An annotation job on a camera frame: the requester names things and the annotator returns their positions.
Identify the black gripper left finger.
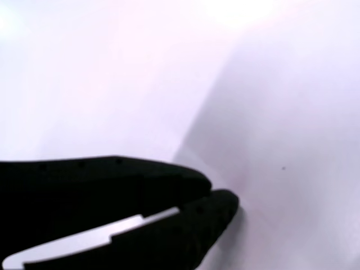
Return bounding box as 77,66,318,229
0,155,212,267

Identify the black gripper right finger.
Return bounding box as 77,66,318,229
24,189,240,270

